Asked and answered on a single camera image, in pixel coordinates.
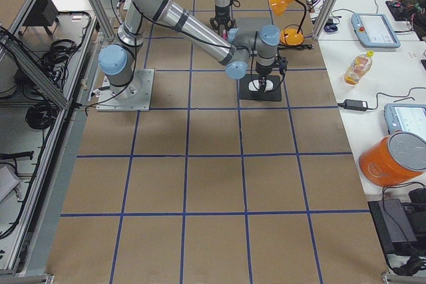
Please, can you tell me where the silver laptop notebook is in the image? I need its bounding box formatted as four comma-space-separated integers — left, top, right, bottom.
234, 17, 272, 31

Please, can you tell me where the orange desk lamp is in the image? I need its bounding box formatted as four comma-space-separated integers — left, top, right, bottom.
268, 0, 308, 47

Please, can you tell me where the black box under desk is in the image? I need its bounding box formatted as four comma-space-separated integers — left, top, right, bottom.
368, 199, 417, 256

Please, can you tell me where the blue teach pendant far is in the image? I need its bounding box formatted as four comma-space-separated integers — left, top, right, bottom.
351, 13, 400, 49

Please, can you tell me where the black mousepad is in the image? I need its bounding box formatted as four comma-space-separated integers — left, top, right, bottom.
238, 74, 282, 102

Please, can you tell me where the blue teach pendant near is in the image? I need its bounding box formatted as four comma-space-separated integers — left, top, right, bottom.
384, 103, 426, 139

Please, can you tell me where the orange cylindrical container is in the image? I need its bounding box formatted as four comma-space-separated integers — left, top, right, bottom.
359, 131, 425, 187

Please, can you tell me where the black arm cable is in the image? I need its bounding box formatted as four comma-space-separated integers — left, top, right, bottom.
249, 31, 288, 98

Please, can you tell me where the white computer mouse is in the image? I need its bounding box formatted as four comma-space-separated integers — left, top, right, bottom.
248, 80, 274, 92

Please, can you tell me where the blue teach pendant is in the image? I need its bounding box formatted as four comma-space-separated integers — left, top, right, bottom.
351, 13, 400, 49
384, 103, 426, 139

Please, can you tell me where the black power adapter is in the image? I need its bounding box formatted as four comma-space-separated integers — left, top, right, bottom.
343, 99, 369, 111

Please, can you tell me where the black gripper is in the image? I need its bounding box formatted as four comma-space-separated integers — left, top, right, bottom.
256, 57, 288, 92
210, 6, 236, 31

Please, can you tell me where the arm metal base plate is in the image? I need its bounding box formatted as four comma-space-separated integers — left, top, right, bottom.
95, 69, 155, 112

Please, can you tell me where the yellow oil bottle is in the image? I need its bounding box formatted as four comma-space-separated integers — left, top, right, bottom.
344, 51, 375, 85

